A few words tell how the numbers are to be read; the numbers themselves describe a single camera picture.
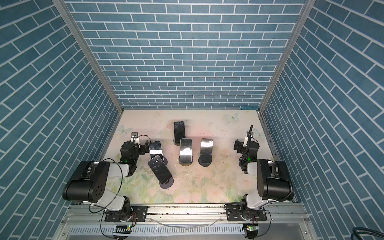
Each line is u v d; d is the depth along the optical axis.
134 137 0.80
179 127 0.96
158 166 0.78
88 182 0.46
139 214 0.74
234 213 0.74
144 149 0.85
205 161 0.87
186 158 0.87
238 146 0.87
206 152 0.87
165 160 0.93
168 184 0.83
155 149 0.87
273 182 0.45
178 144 0.97
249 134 0.73
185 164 0.91
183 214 0.76
